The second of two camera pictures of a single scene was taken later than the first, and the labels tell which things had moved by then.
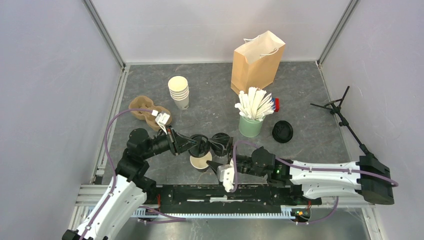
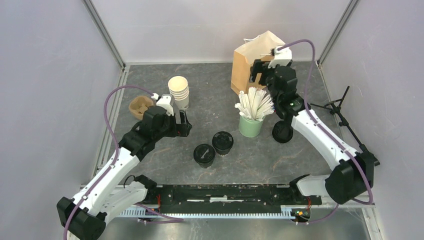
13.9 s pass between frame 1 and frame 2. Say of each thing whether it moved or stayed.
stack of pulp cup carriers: stayed
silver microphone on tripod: stayed
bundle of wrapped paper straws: stayed
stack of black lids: stayed
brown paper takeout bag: stayed
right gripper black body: moved
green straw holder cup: stayed
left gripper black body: moved
